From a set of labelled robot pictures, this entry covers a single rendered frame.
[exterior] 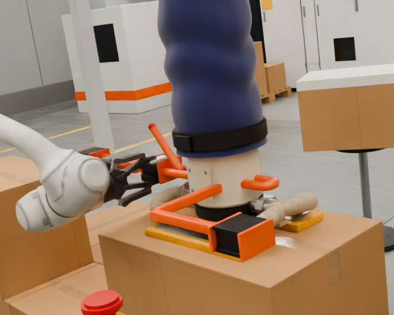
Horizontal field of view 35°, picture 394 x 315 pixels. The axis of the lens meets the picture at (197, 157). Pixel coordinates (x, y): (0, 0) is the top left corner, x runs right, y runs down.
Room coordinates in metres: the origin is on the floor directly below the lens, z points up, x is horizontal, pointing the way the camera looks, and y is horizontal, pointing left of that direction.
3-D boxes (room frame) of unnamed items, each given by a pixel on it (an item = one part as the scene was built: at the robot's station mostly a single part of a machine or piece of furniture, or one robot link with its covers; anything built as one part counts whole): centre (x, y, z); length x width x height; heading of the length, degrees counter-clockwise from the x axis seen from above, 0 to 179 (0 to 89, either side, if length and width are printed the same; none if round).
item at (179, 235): (1.38, 0.01, 0.97); 0.34 x 0.10 x 0.05; 40
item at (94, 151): (1.90, 0.32, 1.07); 0.08 x 0.07 x 0.05; 40
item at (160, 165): (1.63, 0.10, 1.08); 0.10 x 0.08 x 0.06; 130
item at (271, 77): (9.45, -0.79, 0.45); 1.21 x 1.02 x 0.90; 45
